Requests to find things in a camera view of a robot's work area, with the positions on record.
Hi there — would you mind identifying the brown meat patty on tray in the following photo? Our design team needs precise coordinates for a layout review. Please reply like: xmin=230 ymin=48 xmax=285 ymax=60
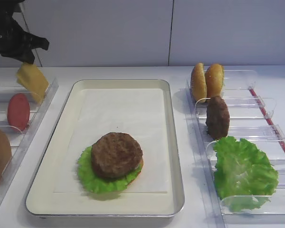
xmin=91 ymin=132 xmax=143 ymax=179

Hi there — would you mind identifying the sesame bun half left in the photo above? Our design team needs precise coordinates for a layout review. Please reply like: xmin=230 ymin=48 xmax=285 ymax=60
xmin=190 ymin=63 xmax=207 ymax=103

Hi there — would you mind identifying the red tomato slice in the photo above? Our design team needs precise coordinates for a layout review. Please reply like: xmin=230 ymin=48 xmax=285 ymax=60
xmin=7 ymin=93 xmax=30 ymax=131

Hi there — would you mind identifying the clear acrylic right rack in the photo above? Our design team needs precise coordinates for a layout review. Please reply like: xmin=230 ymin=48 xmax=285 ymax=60
xmin=186 ymin=70 xmax=285 ymax=228

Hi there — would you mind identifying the black gloved hand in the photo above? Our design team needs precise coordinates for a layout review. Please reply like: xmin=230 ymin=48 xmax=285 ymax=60
xmin=0 ymin=0 xmax=49 ymax=64

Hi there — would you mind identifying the clear acrylic rack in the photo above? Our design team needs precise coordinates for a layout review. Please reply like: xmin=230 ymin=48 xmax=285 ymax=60
xmin=186 ymin=70 xmax=285 ymax=228
xmin=0 ymin=79 xmax=58 ymax=205

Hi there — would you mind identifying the sesame bun half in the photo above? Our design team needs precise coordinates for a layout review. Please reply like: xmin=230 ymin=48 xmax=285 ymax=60
xmin=190 ymin=63 xmax=207 ymax=103
xmin=205 ymin=63 xmax=224 ymax=98

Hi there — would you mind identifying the white metal baking tray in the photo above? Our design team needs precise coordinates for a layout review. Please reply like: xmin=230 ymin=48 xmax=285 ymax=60
xmin=26 ymin=79 xmax=185 ymax=217

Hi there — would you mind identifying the brown meat patty in rack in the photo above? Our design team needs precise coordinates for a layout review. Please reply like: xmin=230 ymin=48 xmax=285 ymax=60
xmin=206 ymin=96 xmax=230 ymax=140

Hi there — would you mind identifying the clear acrylic left rack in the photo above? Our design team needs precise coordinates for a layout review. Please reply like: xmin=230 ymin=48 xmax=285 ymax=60
xmin=0 ymin=79 xmax=58 ymax=205

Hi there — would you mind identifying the green lettuce in rack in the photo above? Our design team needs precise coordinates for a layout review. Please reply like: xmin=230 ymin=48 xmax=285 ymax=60
xmin=213 ymin=136 xmax=279 ymax=212

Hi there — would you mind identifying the yellow cheese slice front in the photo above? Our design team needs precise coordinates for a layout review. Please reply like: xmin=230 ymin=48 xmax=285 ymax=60
xmin=16 ymin=62 xmax=49 ymax=104

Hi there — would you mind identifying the white parchment paper sheet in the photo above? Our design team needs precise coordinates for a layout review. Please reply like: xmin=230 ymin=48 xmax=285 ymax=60
xmin=54 ymin=89 xmax=169 ymax=193

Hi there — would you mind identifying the sesame bun half right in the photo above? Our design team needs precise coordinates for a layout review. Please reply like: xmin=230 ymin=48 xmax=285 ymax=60
xmin=205 ymin=63 xmax=224 ymax=98

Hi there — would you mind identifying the green lettuce leaf on tray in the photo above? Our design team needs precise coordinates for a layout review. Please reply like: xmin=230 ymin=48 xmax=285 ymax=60
xmin=77 ymin=145 xmax=143 ymax=194

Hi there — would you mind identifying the bottom bun under lettuce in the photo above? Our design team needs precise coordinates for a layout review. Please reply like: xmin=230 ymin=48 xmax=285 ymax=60
xmin=125 ymin=158 xmax=144 ymax=185

